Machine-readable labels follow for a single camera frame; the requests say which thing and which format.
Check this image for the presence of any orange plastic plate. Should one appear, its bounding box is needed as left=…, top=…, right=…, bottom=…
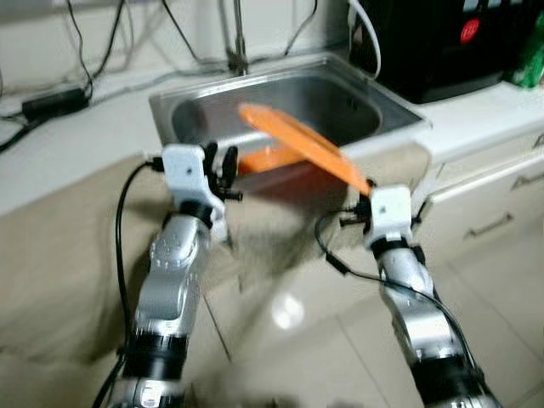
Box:
left=238, top=103, right=372, bottom=196

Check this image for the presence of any cream kitchen base cabinet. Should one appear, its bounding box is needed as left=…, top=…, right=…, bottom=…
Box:
left=416, top=127, right=544, bottom=281

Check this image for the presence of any chrome faucet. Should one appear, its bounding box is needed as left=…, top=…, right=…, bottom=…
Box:
left=228, top=0, right=250, bottom=76

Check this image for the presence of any stainless steel sink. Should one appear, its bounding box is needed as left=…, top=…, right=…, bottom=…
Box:
left=150, top=53, right=432, bottom=171

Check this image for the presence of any black power adapter brick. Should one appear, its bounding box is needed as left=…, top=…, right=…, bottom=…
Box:
left=21, top=88, right=90, bottom=122

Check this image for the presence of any black countertop appliance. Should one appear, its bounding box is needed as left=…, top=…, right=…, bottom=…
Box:
left=347, top=0, right=544, bottom=105

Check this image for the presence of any green snack packet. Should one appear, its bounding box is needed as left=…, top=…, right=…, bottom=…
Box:
left=510, top=10, right=544, bottom=89

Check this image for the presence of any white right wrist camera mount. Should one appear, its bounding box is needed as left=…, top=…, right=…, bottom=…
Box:
left=365, top=185, right=415, bottom=252

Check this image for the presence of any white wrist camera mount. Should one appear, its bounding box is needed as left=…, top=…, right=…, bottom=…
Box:
left=365, top=185, right=415, bottom=252
left=161, top=144, right=229, bottom=243

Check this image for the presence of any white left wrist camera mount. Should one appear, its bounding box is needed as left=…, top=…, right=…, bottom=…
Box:
left=161, top=144, right=229, bottom=243

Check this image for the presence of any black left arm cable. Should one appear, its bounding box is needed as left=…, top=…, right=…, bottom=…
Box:
left=92, top=158, right=167, bottom=408

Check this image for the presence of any steel drawer handle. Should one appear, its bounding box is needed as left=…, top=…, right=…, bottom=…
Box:
left=512, top=172, right=544, bottom=190
left=466, top=212, right=515, bottom=240

